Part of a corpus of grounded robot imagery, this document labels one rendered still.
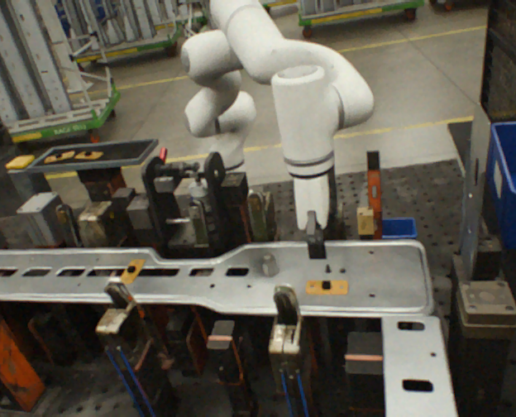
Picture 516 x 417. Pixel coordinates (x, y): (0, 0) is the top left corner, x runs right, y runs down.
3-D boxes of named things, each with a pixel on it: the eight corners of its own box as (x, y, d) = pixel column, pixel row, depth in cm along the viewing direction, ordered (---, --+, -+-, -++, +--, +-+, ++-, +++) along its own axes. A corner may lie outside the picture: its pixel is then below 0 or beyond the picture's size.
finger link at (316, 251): (304, 227, 77) (309, 256, 81) (303, 238, 75) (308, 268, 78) (323, 227, 76) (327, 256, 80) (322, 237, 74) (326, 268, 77)
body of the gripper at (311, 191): (291, 149, 80) (299, 202, 86) (283, 177, 72) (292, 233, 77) (333, 146, 78) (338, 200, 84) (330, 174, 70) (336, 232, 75)
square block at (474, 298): (452, 438, 90) (465, 313, 71) (446, 403, 97) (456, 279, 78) (496, 443, 88) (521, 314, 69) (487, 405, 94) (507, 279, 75)
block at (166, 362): (151, 369, 119) (114, 289, 103) (169, 331, 129) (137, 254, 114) (169, 370, 117) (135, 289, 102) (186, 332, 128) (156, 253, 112)
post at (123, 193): (154, 303, 140) (110, 196, 119) (160, 292, 144) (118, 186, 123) (169, 303, 139) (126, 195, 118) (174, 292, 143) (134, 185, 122)
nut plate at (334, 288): (305, 294, 89) (304, 289, 89) (307, 280, 93) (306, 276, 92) (347, 294, 87) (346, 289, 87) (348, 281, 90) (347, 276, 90)
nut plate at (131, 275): (131, 284, 102) (130, 280, 102) (117, 284, 103) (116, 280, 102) (146, 260, 109) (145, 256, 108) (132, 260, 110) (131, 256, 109)
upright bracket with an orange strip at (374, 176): (374, 318, 120) (365, 152, 93) (374, 314, 121) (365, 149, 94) (385, 318, 119) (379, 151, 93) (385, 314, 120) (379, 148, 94)
